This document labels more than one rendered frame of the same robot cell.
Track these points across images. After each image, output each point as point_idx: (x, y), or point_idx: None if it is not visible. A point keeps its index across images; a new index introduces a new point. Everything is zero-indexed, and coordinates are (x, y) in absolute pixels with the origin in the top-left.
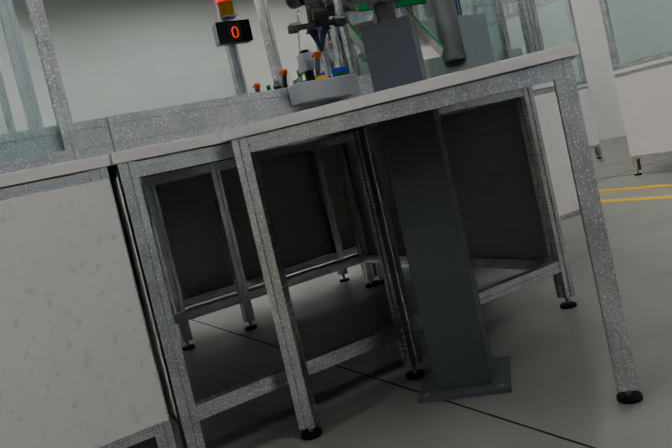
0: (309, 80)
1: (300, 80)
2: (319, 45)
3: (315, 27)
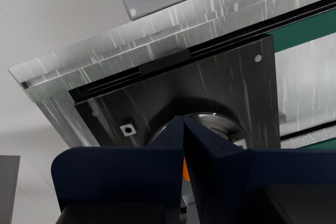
0: (217, 112)
1: (237, 135)
2: (198, 125)
3: (281, 215)
